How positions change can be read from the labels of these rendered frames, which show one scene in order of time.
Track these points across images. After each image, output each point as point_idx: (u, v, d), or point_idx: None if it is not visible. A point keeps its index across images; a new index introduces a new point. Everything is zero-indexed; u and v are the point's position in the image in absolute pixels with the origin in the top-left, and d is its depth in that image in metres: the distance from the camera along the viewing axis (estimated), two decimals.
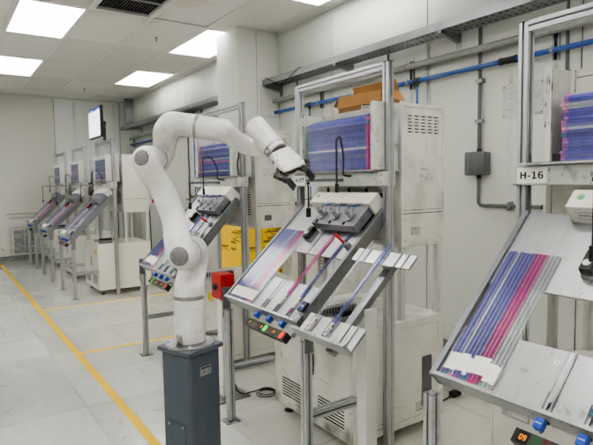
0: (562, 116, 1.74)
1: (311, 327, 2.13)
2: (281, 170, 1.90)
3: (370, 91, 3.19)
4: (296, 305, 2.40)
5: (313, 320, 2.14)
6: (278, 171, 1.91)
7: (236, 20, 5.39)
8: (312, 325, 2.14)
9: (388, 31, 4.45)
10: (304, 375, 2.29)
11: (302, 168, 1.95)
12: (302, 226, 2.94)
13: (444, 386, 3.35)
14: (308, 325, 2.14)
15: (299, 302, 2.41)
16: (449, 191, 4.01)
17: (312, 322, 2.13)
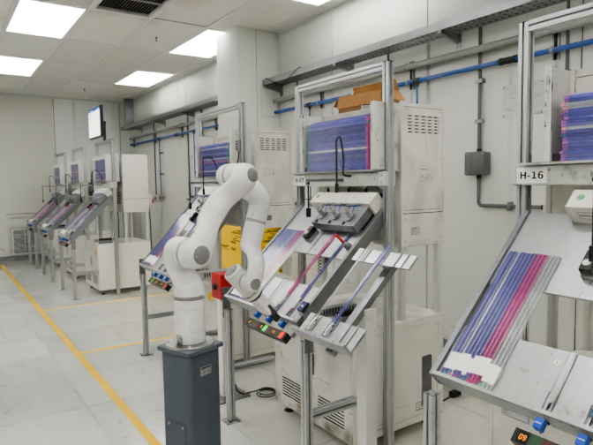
0: (562, 116, 1.74)
1: (311, 327, 2.13)
2: None
3: (370, 91, 3.19)
4: (296, 305, 2.40)
5: (313, 320, 2.14)
6: None
7: (236, 20, 5.39)
8: (312, 325, 2.14)
9: (388, 31, 4.45)
10: (304, 375, 2.29)
11: None
12: (302, 226, 2.94)
13: (444, 386, 3.35)
14: (308, 325, 2.14)
15: (299, 302, 2.41)
16: (449, 191, 4.01)
17: (312, 322, 2.13)
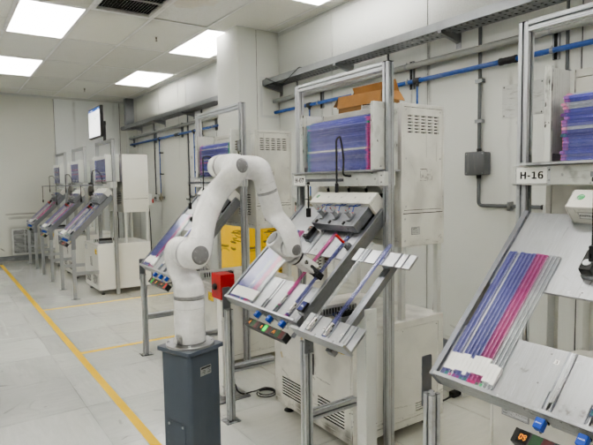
0: (562, 116, 1.74)
1: (311, 327, 2.13)
2: (316, 266, 2.40)
3: (370, 91, 3.19)
4: (291, 310, 2.39)
5: (313, 320, 2.14)
6: (314, 267, 2.41)
7: (236, 20, 5.39)
8: (312, 325, 2.14)
9: (388, 31, 4.45)
10: (304, 375, 2.29)
11: None
12: (302, 226, 2.94)
13: (444, 386, 3.35)
14: (308, 325, 2.14)
15: (294, 306, 2.40)
16: (449, 191, 4.01)
17: (312, 322, 2.13)
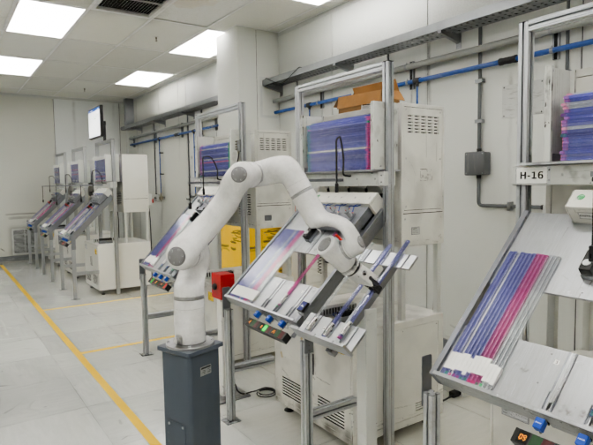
0: (562, 116, 1.74)
1: (311, 327, 2.13)
2: (375, 277, 1.99)
3: (370, 91, 3.19)
4: (346, 331, 1.98)
5: (313, 320, 2.14)
6: (373, 279, 2.00)
7: (236, 20, 5.39)
8: (312, 325, 2.14)
9: (388, 31, 4.45)
10: (304, 375, 2.29)
11: None
12: (302, 226, 2.94)
13: (444, 386, 3.35)
14: (308, 325, 2.14)
15: (349, 327, 1.99)
16: (449, 191, 4.01)
17: (312, 322, 2.13)
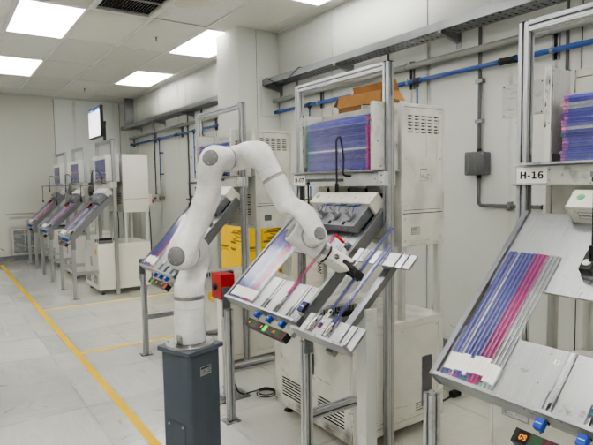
0: (562, 116, 1.74)
1: (311, 327, 2.13)
2: (350, 260, 1.95)
3: (370, 91, 3.19)
4: (326, 319, 1.93)
5: (313, 320, 2.14)
6: (349, 263, 1.96)
7: (236, 20, 5.39)
8: (312, 325, 2.14)
9: (388, 31, 4.45)
10: (304, 375, 2.29)
11: None
12: None
13: (444, 386, 3.35)
14: (308, 325, 2.14)
15: (329, 314, 1.94)
16: (449, 191, 4.01)
17: (312, 322, 2.13)
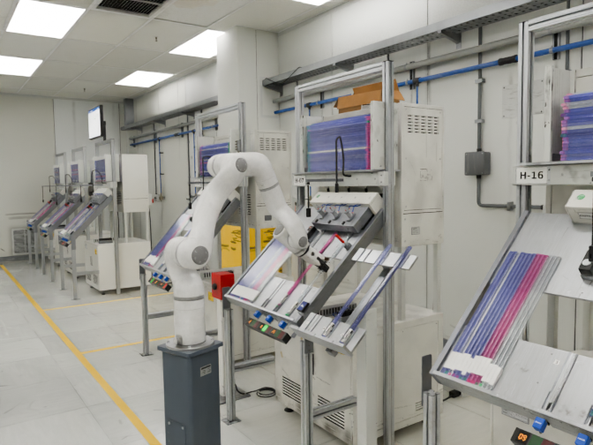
0: (562, 116, 1.74)
1: (292, 310, 2.39)
2: (322, 258, 2.42)
3: (370, 91, 3.19)
4: (347, 339, 1.95)
5: (295, 304, 2.41)
6: (320, 260, 2.43)
7: (236, 20, 5.39)
8: (294, 308, 2.40)
9: (388, 31, 4.45)
10: (304, 375, 2.29)
11: None
12: None
13: (444, 386, 3.35)
14: (289, 308, 2.40)
15: (349, 335, 1.96)
16: (449, 191, 4.01)
17: (294, 306, 2.40)
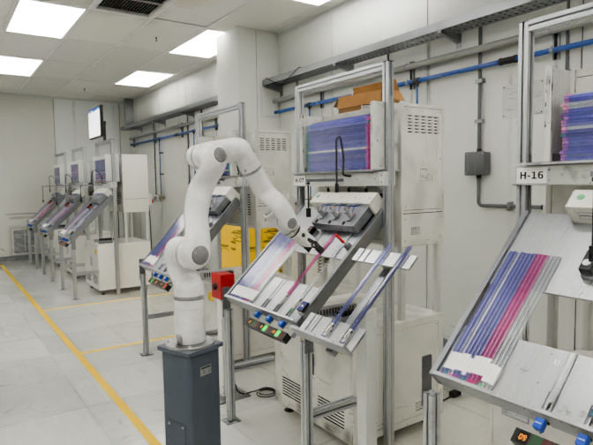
0: (562, 116, 1.74)
1: (296, 305, 2.40)
2: (313, 239, 2.39)
3: (370, 91, 3.19)
4: (347, 339, 1.95)
5: (298, 299, 2.42)
6: (312, 240, 2.37)
7: (236, 20, 5.39)
8: (297, 305, 2.41)
9: (388, 31, 4.45)
10: (304, 375, 2.29)
11: None
12: (302, 226, 2.94)
13: (444, 386, 3.35)
14: (293, 305, 2.41)
15: (349, 335, 1.96)
16: (449, 191, 4.01)
17: (297, 302, 2.41)
